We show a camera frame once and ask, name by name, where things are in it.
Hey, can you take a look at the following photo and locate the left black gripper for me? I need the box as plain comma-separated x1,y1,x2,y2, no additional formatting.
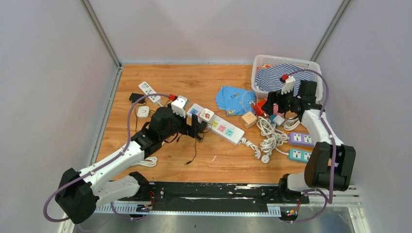
160,103,202,141

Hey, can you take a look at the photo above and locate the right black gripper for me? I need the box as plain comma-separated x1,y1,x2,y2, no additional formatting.
261,86,301,116

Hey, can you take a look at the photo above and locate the red cube socket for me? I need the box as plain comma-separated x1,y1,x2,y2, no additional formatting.
253,101,266,116

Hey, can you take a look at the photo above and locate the white back power strip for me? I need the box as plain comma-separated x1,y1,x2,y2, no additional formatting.
187,103,261,159

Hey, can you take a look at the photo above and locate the wooden block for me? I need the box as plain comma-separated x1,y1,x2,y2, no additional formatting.
240,111,258,129

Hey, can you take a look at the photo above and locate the white square plug adapter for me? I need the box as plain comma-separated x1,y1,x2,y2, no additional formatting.
136,106,150,118

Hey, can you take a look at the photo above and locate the black power adapter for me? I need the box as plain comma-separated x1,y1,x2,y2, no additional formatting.
129,93,146,104

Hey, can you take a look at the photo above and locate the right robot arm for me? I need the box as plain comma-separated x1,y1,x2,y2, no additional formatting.
262,76,356,203

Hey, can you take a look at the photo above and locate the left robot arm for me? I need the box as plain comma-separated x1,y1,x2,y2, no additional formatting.
53,107,208,224

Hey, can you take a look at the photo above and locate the white small charger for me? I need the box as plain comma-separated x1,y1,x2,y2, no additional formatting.
273,115,285,126

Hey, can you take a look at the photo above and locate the blue striped cloth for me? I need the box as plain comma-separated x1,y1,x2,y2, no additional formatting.
255,64,315,96

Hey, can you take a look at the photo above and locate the white plastic basket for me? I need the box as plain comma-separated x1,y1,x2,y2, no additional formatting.
251,54,323,101

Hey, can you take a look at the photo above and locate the purple power strip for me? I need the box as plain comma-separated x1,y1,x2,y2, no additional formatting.
288,132,315,148

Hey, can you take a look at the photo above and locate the teal power strip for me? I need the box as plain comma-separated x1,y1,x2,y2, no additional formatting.
288,149,311,164

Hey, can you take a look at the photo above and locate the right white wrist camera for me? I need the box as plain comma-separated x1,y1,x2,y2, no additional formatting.
281,74,295,95

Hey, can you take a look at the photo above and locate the thin pink white cable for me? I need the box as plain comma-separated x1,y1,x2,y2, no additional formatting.
240,90,258,113

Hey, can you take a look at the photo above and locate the black thin adapter cable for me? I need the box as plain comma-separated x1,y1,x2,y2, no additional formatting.
133,100,210,166

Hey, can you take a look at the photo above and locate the white coiled cable bundle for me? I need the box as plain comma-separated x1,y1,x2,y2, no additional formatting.
256,116,302,164

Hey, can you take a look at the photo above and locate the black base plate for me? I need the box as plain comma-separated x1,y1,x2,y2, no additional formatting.
120,182,309,220

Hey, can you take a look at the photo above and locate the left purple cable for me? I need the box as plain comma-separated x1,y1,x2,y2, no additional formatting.
43,93,176,223

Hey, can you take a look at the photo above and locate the purple cable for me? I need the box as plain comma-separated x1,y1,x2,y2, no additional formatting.
43,93,176,223
280,69,337,224

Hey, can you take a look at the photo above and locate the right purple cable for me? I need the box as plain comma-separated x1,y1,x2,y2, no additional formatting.
280,69,337,224

